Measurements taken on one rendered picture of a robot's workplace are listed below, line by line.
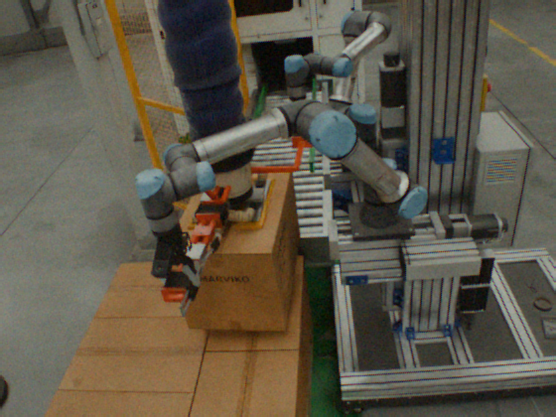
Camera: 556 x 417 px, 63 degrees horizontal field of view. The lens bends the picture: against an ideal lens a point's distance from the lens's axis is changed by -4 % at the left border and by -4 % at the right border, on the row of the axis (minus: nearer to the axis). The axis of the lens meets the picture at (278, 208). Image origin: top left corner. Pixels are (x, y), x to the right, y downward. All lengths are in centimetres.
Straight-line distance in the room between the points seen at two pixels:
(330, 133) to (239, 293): 77
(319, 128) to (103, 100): 203
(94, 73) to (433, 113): 202
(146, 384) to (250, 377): 42
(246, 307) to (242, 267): 20
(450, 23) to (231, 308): 126
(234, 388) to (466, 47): 148
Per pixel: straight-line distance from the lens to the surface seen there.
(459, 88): 177
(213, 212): 159
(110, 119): 312
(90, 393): 212
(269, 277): 168
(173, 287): 133
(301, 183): 300
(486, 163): 186
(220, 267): 169
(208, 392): 193
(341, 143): 127
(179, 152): 129
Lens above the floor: 208
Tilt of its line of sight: 34 degrees down
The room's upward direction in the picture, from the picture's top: 9 degrees counter-clockwise
